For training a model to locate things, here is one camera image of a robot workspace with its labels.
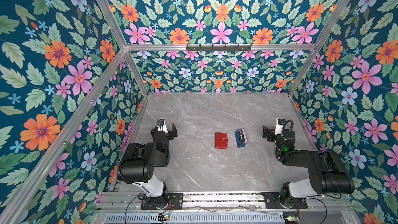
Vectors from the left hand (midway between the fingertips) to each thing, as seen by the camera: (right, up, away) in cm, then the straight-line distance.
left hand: (165, 121), depth 90 cm
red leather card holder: (+33, -12, +3) cm, 36 cm away
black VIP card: (+46, -10, +1) cm, 47 cm away
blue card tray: (+44, -12, +4) cm, 45 cm away
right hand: (+64, -3, +2) cm, 64 cm away
